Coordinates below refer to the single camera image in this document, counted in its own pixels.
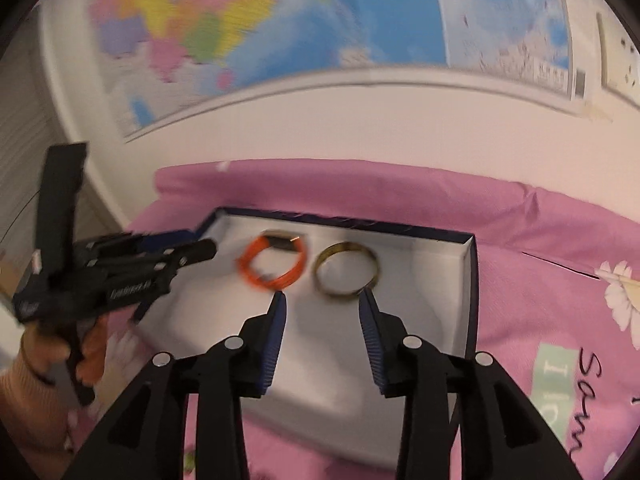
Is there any orange smart watch band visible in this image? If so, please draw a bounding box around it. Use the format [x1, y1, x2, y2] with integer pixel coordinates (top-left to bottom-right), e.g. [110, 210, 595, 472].
[236, 230, 308, 290]

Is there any tortoiseshell bangle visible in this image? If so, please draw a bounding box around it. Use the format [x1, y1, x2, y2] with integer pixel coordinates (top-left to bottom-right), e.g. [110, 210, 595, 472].
[311, 240, 382, 301]

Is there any left forearm orange sleeve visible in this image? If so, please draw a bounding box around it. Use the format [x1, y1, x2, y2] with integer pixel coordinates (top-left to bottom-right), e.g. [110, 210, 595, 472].
[1, 352, 73, 479]

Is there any person's left hand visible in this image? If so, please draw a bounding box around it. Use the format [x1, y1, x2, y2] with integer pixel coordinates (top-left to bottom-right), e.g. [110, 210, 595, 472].
[21, 315, 108, 387]

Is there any pink floral bed sheet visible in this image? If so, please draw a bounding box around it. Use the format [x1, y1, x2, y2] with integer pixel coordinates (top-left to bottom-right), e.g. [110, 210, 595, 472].
[130, 159, 639, 479]

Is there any grey wooden door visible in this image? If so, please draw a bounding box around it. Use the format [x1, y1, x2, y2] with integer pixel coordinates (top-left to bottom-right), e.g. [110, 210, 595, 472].
[0, 4, 132, 311]

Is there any dark blue shallow box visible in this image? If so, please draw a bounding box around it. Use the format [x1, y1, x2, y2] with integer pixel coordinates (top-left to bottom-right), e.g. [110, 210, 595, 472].
[138, 208, 478, 467]

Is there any colourful wall map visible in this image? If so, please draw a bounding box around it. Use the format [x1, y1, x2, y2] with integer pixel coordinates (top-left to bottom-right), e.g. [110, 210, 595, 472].
[88, 0, 572, 136]

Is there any white wall socket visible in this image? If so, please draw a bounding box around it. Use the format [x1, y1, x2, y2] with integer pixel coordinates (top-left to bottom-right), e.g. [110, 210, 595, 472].
[597, 13, 639, 107]

